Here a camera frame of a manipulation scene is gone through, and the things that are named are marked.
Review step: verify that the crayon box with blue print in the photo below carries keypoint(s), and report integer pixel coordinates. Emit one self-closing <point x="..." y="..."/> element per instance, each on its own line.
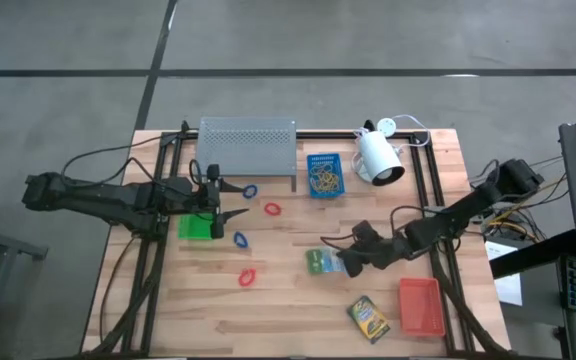
<point x="318" y="261"/>

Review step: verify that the black aluminium table frame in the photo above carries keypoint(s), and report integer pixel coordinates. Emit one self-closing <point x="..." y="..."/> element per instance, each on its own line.
<point x="328" y="135"/>

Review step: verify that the crayon box with yellow print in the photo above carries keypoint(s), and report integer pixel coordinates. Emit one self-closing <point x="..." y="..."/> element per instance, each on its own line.
<point x="368" y="318"/>

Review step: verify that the white spot lamp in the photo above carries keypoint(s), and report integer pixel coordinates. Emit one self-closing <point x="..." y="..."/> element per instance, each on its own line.
<point x="378" y="155"/>

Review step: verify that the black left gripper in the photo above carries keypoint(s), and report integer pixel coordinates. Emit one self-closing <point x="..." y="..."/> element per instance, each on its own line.
<point x="213" y="205"/>

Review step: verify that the black desk bar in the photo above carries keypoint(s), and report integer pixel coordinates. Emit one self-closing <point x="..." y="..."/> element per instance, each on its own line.
<point x="533" y="255"/>

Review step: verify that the white paper sheet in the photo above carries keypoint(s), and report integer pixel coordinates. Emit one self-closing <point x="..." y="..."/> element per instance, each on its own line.
<point x="510" y="292"/>

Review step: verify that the blue spiral wrist coil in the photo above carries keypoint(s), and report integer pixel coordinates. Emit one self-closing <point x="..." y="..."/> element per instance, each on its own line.
<point x="237" y="237"/>
<point x="244" y="192"/>

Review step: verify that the green plastic basket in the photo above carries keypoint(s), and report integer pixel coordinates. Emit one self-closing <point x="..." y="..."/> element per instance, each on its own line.
<point x="195" y="227"/>

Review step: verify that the blue plastic basket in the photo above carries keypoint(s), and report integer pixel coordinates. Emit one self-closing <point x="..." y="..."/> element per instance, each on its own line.
<point x="324" y="159"/>

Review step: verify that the red plastic basket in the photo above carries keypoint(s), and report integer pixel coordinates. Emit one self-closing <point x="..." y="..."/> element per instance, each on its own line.
<point x="420" y="307"/>

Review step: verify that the pile of yellow rubber bands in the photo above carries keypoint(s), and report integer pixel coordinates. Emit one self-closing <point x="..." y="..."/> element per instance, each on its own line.
<point x="324" y="180"/>

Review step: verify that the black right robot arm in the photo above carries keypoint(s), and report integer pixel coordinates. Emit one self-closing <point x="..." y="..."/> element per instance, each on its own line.
<point x="468" y="205"/>

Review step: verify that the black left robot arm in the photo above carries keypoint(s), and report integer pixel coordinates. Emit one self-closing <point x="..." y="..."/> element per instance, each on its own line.
<point x="108" y="197"/>

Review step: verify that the grey perforated metal shelf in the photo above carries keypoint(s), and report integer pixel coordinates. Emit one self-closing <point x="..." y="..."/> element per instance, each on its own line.
<point x="248" y="147"/>

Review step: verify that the grey side table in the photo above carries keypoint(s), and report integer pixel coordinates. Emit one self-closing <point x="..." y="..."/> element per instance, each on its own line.
<point x="8" y="241"/>

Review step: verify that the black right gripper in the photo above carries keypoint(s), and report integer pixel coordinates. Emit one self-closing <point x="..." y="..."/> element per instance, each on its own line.
<point x="368" y="252"/>

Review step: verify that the red spiral wrist coil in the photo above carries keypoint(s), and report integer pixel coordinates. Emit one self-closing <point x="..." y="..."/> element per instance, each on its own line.
<point x="241" y="280"/>
<point x="266" y="209"/>

